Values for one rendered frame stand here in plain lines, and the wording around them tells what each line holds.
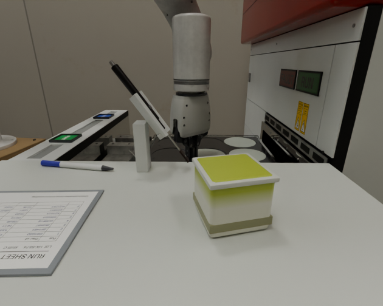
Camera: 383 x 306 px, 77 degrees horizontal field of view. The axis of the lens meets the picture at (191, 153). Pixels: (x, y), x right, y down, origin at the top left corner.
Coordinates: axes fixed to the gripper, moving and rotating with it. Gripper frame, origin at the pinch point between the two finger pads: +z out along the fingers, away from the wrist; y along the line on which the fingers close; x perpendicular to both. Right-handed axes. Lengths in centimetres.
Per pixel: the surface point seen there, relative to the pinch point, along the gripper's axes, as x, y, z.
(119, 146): -21.3, 9.9, 1.3
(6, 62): -281, 6, -22
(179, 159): -2.6, 1.9, 2.1
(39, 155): -13.5, 31.5, -3.6
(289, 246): 35.7, 18.3, -4.5
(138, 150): 10.1, 20.6, -8.5
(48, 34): -244, -30, -48
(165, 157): -6.3, 4.0, 2.1
